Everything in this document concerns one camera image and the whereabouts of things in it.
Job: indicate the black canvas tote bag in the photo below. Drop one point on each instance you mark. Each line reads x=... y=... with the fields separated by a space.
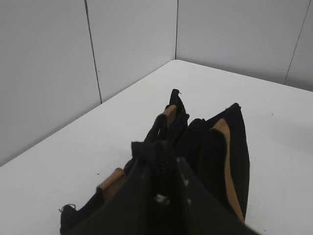
x=215 y=149

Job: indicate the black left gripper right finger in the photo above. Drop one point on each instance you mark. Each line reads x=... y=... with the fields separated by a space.
x=200 y=212

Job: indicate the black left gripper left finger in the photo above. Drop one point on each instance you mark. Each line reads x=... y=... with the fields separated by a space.
x=132 y=210

